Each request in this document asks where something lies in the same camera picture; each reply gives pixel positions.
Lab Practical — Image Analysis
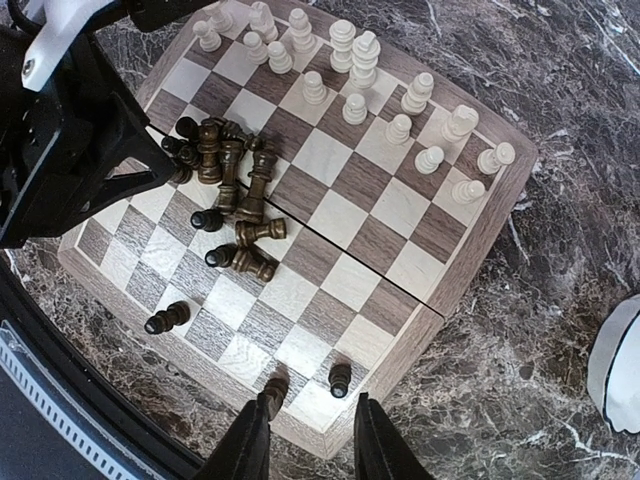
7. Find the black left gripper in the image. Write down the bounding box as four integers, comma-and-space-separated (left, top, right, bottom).
1, 27, 175, 248

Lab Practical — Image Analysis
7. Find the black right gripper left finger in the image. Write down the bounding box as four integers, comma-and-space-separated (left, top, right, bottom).
192, 393, 271, 480

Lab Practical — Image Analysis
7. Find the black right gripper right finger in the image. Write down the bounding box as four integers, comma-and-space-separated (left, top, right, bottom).
354, 393, 434, 480

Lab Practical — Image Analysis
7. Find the dark chess piece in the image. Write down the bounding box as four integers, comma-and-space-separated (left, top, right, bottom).
263, 377, 289, 421

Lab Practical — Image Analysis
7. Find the dark pawn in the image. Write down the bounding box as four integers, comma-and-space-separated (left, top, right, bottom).
190, 209, 225, 232
328, 364, 351, 399
144, 301, 191, 335

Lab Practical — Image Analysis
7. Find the pile of dark chess pieces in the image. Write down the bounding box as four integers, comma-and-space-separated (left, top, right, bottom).
161, 116, 288, 283

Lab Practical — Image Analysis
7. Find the wooden chess board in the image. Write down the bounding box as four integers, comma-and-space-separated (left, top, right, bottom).
59, 1, 537, 459

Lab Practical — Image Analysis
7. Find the white pawn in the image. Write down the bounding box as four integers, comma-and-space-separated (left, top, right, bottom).
243, 31, 269, 65
267, 41, 293, 75
302, 71, 327, 105
385, 114, 412, 145
451, 180, 486, 205
342, 93, 368, 126
414, 146, 444, 175
192, 20, 222, 52

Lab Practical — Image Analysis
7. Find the white rook far left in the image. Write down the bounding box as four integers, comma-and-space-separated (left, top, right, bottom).
203, 0, 235, 33

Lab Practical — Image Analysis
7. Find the white knight left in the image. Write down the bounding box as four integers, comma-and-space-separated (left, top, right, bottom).
249, 1, 278, 44

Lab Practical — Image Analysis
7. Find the white knight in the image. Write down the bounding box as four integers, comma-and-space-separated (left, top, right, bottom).
249, 1, 278, 44
441, 105, 479, 143

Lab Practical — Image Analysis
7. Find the white bishop left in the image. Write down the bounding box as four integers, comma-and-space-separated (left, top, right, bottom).
288, 8, 316, 53

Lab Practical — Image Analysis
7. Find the white bishop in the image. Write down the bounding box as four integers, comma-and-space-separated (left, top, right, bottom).
401, 72, 434, 116
288, 8, 316, 53

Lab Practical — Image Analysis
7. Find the white scalloped bowl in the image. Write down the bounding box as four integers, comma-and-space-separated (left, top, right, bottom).
587, 294, 639, 434

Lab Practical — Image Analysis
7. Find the white king piece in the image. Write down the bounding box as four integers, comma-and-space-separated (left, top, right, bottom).
349, 31, 381, 89

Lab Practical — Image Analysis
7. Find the white bishop right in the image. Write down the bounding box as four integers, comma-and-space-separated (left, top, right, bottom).
401, 72, 434, 116

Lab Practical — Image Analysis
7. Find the white knight right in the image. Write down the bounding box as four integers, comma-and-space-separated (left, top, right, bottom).
441, 105, 479, 143

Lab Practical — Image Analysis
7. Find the black front rail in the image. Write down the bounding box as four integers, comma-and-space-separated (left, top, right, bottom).
1, 264, 205, 479

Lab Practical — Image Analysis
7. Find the white slotted cable duct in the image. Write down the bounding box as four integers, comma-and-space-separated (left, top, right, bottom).
1, 321, 134, 480

